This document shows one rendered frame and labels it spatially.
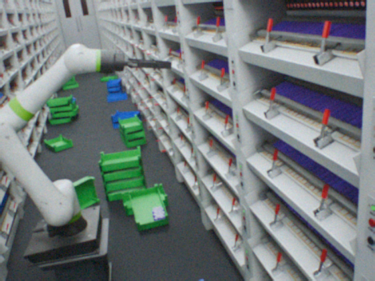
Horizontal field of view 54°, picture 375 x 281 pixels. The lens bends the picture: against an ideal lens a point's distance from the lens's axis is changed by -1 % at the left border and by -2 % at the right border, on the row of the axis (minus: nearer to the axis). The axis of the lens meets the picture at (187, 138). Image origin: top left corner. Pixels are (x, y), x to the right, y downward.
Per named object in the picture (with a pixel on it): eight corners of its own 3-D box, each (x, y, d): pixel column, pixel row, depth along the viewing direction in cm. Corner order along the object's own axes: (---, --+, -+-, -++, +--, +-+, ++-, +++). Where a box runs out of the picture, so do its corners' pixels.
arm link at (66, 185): (53, 231, 170) (40, 194, 164) (57, 215, 184) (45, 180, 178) (82, 223, 172) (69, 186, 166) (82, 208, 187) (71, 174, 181)
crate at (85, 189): (59, 218, 261) (65, 221, 256) (52, 193, 254) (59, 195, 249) (94, 199, 282) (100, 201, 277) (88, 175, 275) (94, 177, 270)
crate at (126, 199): (126, 215, 254) (124, 205, 251) (122, 202, 272) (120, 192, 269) (169, 205, 260) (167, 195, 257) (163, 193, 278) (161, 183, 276)
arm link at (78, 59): (63, 75, 144) (63, 46, 140) (64, 70, 155) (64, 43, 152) (100, 76, 148) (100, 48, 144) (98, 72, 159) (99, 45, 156)
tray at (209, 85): (236, 111, 140) (226, 89, 137) (192, 83, 196) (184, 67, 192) (280, 85, 142) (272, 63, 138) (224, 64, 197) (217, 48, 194)
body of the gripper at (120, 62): (113, 69, 158) (134, 70, 160) (114, 72, 150) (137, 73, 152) (113, 51, 155) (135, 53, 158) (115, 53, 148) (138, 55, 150)
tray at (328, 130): (365, 193, 76) (347, 139, 71) (246, 118, 132) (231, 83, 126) (440, 143, 78) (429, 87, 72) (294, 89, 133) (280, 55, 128)
